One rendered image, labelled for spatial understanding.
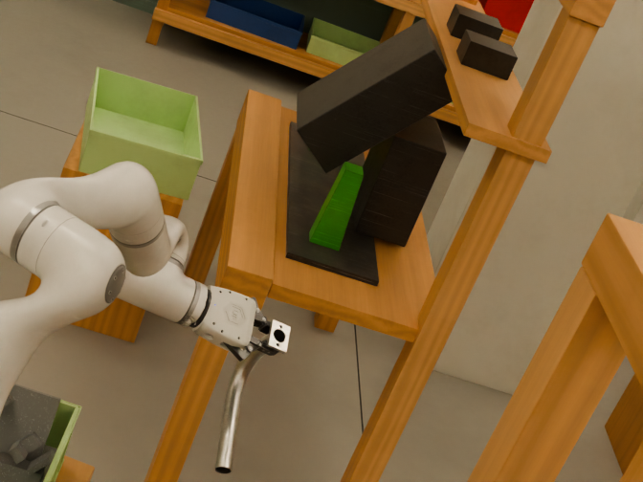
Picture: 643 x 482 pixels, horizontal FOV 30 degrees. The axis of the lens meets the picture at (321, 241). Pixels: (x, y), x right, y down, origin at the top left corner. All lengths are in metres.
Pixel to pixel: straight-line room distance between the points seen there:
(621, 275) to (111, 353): 3.08
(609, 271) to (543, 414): 0.26
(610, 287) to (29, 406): 1.25
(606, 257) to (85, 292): 0.73
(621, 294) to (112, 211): 0.73
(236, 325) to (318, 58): 5.59
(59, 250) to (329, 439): 2.95
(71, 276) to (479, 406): 3.65
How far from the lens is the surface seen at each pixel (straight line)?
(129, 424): 4.22
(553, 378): 1.79
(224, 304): 2.17
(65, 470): 2.70
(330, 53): 7.72
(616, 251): 1.71
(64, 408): 2.60
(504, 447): 1.88
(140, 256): 1.93
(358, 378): 4.95
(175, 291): 2.12
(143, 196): 1.78
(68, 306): 1.66
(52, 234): 1.68
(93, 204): 1.76
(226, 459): 2.22
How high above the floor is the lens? 2.49
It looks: 25 degrees down
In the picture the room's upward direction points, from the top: 22 degrees clockwise
